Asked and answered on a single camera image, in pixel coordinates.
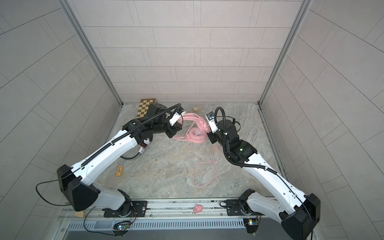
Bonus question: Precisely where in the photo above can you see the white black headphones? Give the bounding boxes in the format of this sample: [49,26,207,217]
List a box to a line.
[120,137,153,161]

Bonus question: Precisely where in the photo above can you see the pink headphone cable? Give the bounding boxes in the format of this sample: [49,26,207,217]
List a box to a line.
[192,143,222,189]

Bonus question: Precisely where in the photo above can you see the pink headphones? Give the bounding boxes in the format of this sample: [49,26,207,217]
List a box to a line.
[173,113,211,144]

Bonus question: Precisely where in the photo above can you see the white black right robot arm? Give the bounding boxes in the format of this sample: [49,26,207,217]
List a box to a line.
[208,118,321,240]

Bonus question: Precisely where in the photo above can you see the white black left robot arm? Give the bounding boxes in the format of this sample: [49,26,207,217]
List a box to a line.
[57,104,186,217]

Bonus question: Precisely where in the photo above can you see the wooden chess board box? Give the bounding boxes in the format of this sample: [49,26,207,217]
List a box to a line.
[137,99,157,118]

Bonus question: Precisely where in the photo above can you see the wooden domino block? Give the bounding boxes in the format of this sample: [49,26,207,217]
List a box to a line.
[116,166,124,177]

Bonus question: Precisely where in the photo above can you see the pink pig toy centre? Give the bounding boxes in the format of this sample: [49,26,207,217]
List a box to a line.
[193,204,204,214]

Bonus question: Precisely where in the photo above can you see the right circuit board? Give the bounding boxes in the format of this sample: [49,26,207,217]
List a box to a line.
[243,219,260,235]

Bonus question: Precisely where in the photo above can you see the circuit board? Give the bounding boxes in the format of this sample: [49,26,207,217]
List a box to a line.
[243,219,260,235]
[113,221,131,231]

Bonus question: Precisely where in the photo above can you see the left circuit board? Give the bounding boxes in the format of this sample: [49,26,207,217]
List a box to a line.
[113,221,131,231]

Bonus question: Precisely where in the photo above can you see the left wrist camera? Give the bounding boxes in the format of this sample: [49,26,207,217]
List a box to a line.
[169,107,187,126]

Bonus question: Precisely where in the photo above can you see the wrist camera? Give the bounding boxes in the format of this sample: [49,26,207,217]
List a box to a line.
[169,107,187,126]
[206,111,218,134]

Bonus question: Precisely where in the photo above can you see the black corrugated hose right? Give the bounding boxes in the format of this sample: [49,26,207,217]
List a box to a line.
[213,106,278,175]

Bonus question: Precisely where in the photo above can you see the black corrugated hose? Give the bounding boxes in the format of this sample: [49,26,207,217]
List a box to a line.
[80,103,182,167]
[213,106,278,175]

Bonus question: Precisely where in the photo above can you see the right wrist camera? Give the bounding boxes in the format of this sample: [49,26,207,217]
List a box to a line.
[206,111,218,134]

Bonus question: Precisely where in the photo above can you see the black corrugated hose left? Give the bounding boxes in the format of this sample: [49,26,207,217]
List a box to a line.
[80,103,182,167]

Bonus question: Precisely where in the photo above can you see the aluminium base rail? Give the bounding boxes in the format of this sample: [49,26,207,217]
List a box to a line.
[57,197,269,221]

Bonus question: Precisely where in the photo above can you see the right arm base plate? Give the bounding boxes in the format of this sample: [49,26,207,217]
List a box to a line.
[219,199,263,216]

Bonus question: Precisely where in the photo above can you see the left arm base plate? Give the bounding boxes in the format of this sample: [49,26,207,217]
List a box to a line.
[102,201,148,218]

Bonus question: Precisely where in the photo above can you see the tan object on rail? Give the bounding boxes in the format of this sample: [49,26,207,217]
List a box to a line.
[74,211,86,218]

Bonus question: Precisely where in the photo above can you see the left metal corner post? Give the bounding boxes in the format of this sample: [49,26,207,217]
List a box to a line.
[58,0,123,107]

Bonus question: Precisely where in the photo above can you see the metal corner post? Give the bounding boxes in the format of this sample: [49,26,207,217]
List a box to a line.
[58,0,123,107]
[258,0,314,105]

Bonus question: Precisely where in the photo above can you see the right metal corner post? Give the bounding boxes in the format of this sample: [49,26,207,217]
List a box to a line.
[258,0,314,105]

